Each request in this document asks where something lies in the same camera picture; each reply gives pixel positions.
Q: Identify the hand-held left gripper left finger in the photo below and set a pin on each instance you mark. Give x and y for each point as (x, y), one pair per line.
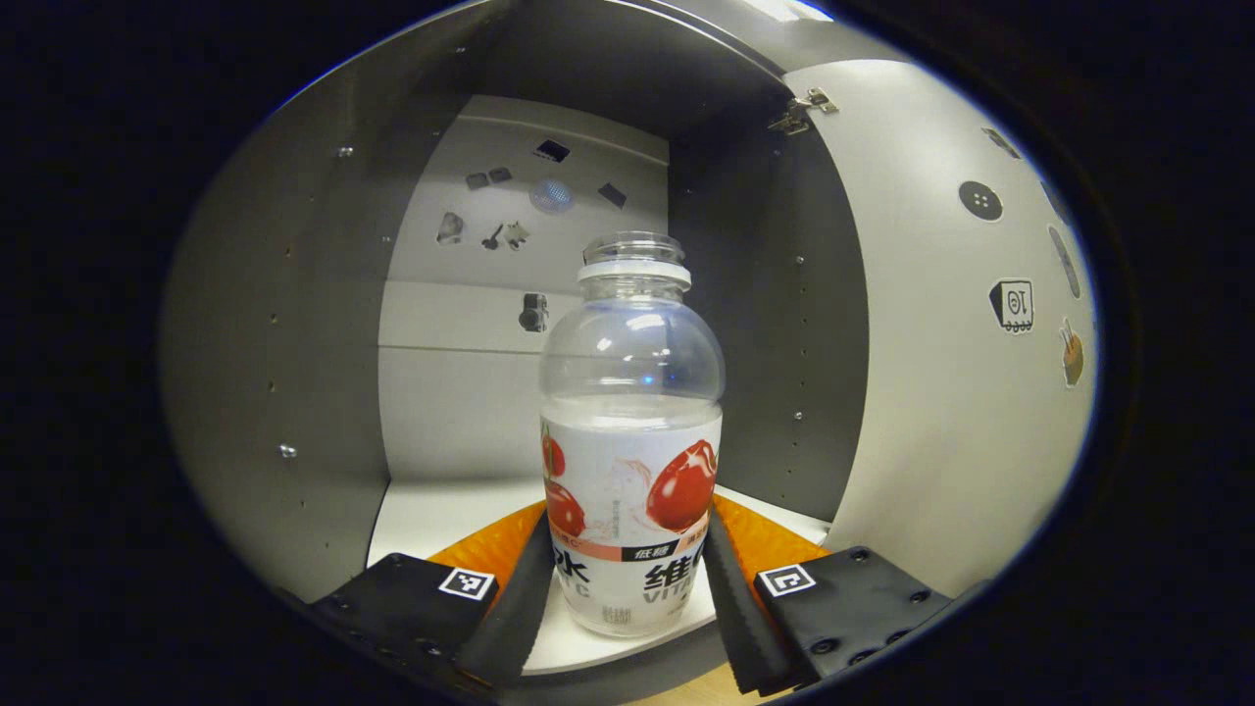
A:
(520, 608)

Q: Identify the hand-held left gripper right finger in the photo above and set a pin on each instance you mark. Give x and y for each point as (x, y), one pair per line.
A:
(740, 618)

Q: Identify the clear bottle with red label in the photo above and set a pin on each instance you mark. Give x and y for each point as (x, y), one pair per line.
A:
(627, 471)

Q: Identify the grey cabinet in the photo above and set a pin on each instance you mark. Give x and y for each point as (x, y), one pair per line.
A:
(294, 343)

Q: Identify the metal door hinge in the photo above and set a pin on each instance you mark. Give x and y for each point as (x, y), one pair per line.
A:
(804, 110)

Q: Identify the ceiling light panel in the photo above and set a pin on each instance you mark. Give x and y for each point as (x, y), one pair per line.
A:
(789, 8)

